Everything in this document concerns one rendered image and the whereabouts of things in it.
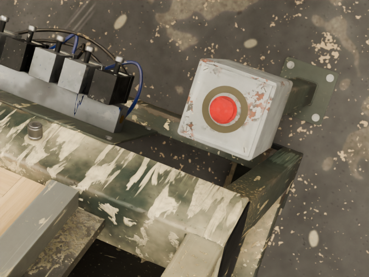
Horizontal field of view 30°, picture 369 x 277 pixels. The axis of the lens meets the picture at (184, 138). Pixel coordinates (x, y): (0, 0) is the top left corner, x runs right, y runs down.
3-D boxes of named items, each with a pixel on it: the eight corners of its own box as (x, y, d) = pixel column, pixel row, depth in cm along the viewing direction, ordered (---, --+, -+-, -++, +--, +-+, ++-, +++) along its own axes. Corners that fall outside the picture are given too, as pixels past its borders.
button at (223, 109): (242, 100, 99) (240, 101, 97) (234, 126, 99) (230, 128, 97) (217, 91, 100) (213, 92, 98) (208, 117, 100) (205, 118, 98)
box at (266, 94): (294, 81, 114) (277, 83, 96) (270, 149, 116) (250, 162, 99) (228, 58, 116) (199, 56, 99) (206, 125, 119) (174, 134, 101)
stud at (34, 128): (45, 136, 118) (45, 122, 116) (37, 144, 116) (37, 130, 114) (33, 131, 118) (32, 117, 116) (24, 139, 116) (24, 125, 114)
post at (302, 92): (317, 84, 186) (272, 92, 115) (310, 105, 187) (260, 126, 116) (296, 77, 188) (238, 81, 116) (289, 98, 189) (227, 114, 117)
